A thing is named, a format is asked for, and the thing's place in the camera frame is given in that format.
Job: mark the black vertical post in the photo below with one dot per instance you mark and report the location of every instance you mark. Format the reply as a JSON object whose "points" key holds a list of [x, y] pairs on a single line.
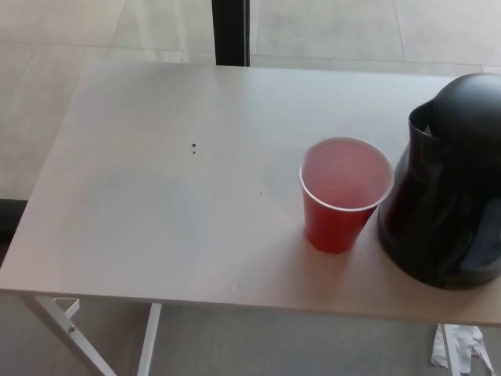
{"points": [[231, 31]]}

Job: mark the red plastic cup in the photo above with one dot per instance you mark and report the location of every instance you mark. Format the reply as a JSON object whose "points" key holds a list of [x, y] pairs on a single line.
{"points": [[332, 227]]}

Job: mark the black electric kettle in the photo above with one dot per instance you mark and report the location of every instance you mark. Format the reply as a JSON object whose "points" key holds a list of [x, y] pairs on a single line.
{"points": [[450, 203]]}

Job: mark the crumpled white paper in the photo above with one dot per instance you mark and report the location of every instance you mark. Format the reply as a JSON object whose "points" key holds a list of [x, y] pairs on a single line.
{"points": [[469, 344]]}

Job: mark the white thin table leg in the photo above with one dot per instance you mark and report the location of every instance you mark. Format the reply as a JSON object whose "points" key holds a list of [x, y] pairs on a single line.
{"points": [[450, 348]]}

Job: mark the white straight table leg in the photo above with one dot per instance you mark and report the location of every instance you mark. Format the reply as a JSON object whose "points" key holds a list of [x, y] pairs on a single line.
{"points": [[148, 340]]}

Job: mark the white diagonal table leg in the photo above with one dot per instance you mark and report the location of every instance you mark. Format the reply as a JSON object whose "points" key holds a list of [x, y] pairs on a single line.
{"points": [[55, 325]]}

